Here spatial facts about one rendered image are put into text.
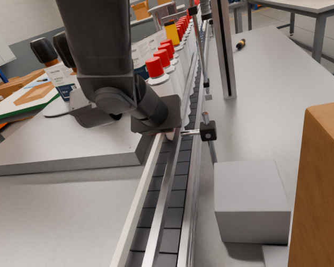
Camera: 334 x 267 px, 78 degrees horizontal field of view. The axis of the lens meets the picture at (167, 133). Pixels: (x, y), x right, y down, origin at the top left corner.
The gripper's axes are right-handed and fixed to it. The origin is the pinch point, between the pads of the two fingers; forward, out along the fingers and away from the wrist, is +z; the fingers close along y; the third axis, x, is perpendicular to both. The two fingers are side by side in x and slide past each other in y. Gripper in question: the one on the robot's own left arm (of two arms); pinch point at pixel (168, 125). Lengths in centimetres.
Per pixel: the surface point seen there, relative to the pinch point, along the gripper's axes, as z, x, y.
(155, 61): -9.8, -10.8, -0.6
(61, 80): 21, -34, 56
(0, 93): 180, -151, 358
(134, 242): -11.1, 22.6, 3.1
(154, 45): 24, -43, 13
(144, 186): -7.7, 13.8, 2.7
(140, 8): 343, -424, 169
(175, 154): -10.3, 8.6, -4.2
